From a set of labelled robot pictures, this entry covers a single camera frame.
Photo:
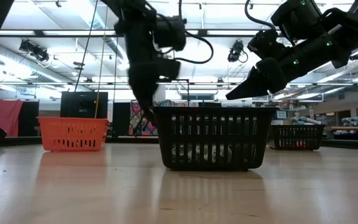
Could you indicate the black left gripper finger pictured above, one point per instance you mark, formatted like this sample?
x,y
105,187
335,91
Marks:
x,y
149,112

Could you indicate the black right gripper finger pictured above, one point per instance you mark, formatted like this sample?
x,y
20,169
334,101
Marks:
x,y
247,87

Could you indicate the white plastic skull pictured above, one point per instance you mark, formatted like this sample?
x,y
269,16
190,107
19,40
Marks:
x,y
219,153
185,154

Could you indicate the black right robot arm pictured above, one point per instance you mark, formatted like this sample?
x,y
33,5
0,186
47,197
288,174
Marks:
x,y
346,28

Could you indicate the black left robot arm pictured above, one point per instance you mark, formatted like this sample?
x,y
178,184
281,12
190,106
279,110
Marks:
x,y
141,18

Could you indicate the colourful patterned poster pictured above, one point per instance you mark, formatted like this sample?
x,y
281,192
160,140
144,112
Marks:
x,y
138,124

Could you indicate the black plastic basket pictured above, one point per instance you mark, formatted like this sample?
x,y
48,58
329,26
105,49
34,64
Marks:
x,y
297,128
213,112

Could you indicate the blue white sign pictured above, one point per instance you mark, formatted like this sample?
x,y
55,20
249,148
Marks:
x,y
281,114

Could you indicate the black box monitor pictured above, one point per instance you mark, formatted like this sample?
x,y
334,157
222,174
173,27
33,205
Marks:
x,y
84,104

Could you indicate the orange plastic basket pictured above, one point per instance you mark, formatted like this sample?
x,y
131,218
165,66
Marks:
x,y
73,133

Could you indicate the wheeled wooden top workbench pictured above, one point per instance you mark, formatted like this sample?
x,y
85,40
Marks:
x,y
353,128

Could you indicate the red cloth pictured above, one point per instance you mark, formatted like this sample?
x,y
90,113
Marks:
x,y
8,118

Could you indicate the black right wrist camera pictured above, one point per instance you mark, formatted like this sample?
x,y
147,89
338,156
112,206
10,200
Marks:
x,y
266,43

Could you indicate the black ceiling mounted camera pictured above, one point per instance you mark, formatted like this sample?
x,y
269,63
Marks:
x,y
34,49
236,51

